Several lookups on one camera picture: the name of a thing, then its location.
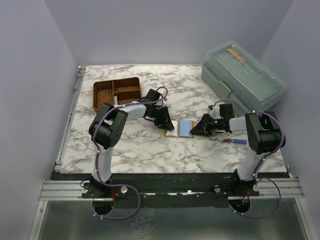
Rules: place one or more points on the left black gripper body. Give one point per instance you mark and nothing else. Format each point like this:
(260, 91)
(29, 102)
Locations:
(156, 114)

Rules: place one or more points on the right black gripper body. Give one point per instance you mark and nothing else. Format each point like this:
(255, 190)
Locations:
(211, 124)

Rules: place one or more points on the yellow leather card holder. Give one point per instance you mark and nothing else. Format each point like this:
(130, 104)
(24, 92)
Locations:
(182, 129)

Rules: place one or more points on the black silver-edged credit card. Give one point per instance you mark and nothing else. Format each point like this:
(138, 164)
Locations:
(115, 99)

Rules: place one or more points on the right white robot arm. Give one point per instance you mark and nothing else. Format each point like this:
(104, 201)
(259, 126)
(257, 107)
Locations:
(265, 137)

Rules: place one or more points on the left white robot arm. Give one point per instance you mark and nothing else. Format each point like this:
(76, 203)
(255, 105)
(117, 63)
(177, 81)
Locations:
(107, 128)

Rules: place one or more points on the red blue screwdriver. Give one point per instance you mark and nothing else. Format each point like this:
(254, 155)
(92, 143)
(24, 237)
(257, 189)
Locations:
(231, 140)

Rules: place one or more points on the brown woven basket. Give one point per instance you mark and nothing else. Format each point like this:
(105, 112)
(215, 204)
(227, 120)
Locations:
(126, 90)

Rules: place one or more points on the clear lid plastic toolbox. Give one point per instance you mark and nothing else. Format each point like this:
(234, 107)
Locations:
(249, 85)

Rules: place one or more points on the orange tool inside toolbox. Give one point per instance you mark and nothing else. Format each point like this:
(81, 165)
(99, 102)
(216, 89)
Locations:
(236, 55)

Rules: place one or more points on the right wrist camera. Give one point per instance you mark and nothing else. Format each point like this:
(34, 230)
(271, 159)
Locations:
(215, 110)

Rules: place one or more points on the aluminium rail frame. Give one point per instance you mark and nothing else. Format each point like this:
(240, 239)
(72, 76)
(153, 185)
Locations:
(61, 188)

